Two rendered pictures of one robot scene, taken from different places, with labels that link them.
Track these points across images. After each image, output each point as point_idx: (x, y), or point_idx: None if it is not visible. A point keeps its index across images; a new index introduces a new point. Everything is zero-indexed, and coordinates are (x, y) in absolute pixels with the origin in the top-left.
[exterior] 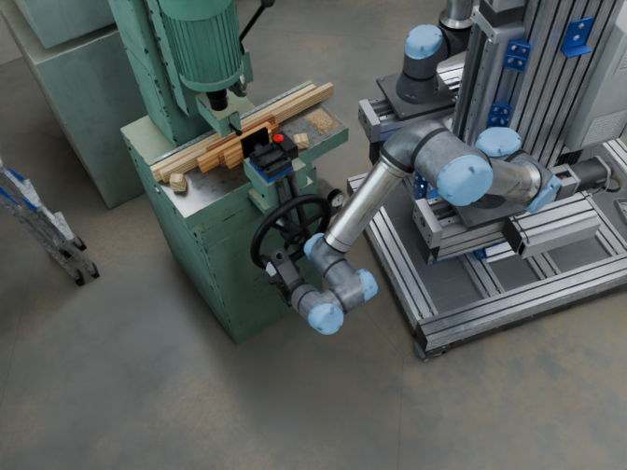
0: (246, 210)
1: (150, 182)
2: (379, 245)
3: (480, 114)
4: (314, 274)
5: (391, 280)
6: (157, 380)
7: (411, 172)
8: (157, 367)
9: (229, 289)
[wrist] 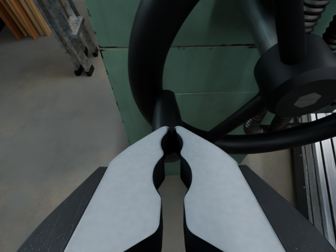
0: (202, 2)
1: None
2: (316, 170)
3: None
4: (235, 159)
5: (311, 211)
6: (69, 166)
7: None
8: (76, 157)
9: (139, 132)
